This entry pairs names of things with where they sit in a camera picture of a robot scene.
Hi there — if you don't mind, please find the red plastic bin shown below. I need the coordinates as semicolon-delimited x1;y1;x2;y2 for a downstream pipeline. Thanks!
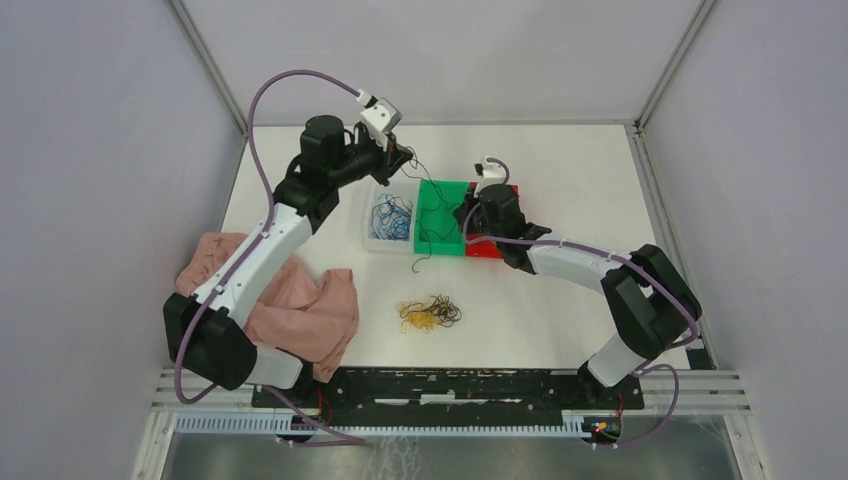
464;182;519;259

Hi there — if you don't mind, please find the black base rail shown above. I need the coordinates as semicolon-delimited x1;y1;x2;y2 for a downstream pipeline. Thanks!
283;367;645;427

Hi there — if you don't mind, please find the white cable duct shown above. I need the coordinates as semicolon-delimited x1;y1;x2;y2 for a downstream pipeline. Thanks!
174;412;590;439

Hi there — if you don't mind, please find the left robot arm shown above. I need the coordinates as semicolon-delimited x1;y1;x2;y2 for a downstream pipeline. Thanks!
163;107;413;407

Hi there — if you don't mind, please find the pink cloth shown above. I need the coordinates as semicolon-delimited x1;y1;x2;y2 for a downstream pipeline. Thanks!
175;232;359;384

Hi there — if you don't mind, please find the green plastic bin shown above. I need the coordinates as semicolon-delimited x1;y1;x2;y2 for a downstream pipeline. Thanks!
413;179;469;256

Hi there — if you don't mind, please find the black thin cable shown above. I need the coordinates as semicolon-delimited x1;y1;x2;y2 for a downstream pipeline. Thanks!
397;145;469;274

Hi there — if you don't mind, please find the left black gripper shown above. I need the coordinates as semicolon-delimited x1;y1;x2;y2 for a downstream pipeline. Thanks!
329;126;414;188

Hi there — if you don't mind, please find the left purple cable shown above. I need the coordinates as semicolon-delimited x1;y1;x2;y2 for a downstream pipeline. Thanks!
173;69;369;446

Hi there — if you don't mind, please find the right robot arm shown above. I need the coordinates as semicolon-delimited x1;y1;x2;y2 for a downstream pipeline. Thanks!
454;183;703;408

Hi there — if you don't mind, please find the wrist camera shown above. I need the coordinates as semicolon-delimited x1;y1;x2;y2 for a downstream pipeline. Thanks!
357;89;403;151
473;156;511;198

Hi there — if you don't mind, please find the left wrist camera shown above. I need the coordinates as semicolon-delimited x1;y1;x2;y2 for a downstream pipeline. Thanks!
357;89;403;151

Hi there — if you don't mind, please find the blue cable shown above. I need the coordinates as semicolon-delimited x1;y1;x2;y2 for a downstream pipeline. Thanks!
368;192;415;241

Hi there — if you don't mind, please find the clear plastic bin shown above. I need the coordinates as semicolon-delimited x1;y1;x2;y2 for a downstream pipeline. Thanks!
363;180;419;254

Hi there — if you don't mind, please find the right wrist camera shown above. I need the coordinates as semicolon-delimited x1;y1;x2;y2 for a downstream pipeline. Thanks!
473;156;511;198

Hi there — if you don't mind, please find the cable bundle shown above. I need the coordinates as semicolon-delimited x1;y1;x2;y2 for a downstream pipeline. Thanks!
396;294;464;335

